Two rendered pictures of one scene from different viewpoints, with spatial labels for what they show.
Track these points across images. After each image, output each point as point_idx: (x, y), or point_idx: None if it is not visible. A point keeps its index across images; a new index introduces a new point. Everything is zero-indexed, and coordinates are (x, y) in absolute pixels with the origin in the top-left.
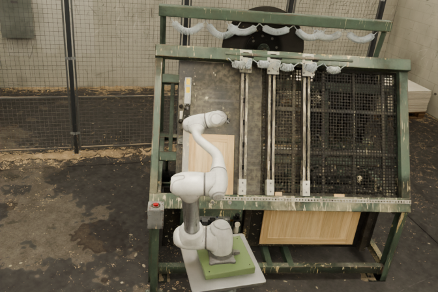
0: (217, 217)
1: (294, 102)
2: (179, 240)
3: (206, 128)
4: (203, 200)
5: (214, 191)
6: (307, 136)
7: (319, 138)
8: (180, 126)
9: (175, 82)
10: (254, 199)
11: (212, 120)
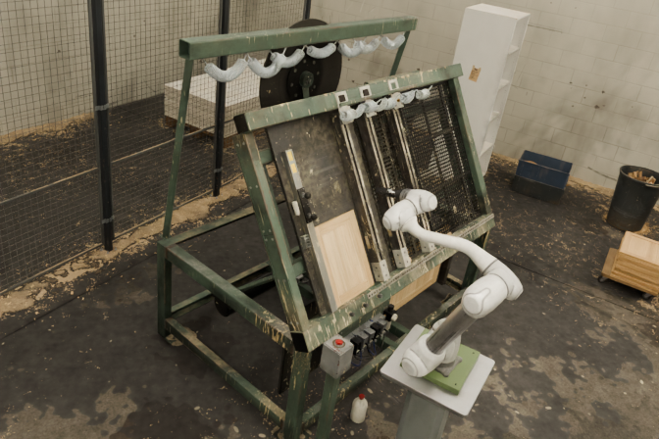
0: (371, 320)
1: (387, 143)
2: (425, 368)
3: (324, 214)
4: (355, 308)
5: (518, 291)
6: (415, 181)
7: (417, 178)
8: (297, 223)
9: (267, 162)
10: (395, 278)
11: (430, 206)
